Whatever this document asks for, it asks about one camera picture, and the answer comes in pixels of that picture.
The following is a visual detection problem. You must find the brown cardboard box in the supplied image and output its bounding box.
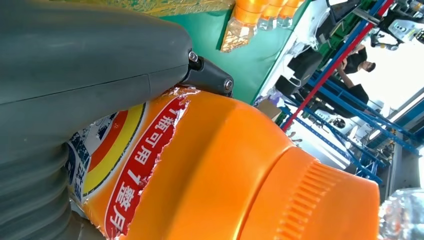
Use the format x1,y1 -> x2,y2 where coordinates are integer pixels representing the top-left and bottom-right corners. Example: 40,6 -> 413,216
256,98 -> 283,122

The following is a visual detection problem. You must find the purple plastic packet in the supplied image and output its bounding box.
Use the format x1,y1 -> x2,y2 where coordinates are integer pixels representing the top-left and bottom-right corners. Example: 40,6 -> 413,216
264,86 -> 284,104

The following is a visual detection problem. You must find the black zip bag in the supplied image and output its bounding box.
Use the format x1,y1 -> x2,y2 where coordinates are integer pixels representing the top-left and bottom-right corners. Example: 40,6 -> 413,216
274,47 -> 324,98

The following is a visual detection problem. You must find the red bar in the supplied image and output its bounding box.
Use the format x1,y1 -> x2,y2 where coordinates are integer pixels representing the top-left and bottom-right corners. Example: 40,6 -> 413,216
281,0 -> 396,133

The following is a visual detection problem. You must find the dark tablet on stand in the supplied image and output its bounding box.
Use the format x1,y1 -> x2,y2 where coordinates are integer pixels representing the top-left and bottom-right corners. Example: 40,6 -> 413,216
314,0 -> 363,44

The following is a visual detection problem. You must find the person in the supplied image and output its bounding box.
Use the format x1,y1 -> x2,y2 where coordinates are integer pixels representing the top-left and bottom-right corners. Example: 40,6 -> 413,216
336,43 -> 378,119

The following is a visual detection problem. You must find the blue shelving rack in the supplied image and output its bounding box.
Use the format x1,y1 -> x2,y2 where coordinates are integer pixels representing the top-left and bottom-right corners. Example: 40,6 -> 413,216
279,0 -> 424,186

